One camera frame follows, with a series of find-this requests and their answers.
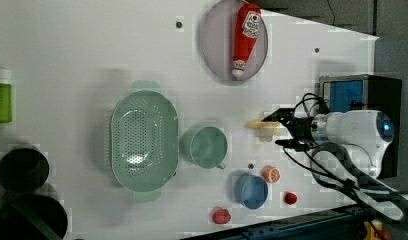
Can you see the grey round plate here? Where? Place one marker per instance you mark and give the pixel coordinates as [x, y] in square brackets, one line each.
[217, 42]

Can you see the green cup with handle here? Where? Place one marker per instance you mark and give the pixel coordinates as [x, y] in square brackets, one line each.
[205, 147]

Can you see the yellow plush peeled banana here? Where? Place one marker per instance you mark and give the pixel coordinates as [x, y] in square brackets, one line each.
[266, 131]

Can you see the green oval colander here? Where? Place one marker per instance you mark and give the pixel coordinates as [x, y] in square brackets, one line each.
[144, 141]

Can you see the green bottle white cap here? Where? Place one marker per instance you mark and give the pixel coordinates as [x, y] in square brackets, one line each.
[5, 96]

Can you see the orange slice toy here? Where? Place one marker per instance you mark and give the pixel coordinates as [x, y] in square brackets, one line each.
[271, 174]

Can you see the small black cylinder container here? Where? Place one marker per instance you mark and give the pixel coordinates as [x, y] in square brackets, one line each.
[23, 170]

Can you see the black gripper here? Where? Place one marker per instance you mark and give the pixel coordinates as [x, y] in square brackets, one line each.
[300, 128]

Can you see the yellow clamp block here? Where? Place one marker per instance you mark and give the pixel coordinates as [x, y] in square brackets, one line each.
[375, 231]

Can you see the red strawberry toy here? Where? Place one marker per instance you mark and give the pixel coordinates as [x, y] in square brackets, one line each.
[290, 198]

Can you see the red ketchup bottle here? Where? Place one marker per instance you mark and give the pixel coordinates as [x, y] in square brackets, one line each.
[247, 30]

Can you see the large black cylinder container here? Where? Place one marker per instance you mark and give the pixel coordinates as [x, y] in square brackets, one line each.
[33, 217]

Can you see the blue metal frame rail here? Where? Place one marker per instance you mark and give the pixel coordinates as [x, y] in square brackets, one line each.
[343, 223]

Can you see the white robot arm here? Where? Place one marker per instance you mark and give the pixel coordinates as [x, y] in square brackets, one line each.
[368, 131]

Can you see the red green apple toy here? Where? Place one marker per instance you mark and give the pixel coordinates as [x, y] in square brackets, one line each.
[221, 216]

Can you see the blue cup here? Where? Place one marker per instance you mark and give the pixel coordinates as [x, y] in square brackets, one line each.
[251, 191]

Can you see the black toaster oven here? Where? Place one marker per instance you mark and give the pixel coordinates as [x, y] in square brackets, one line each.
[368, 92]

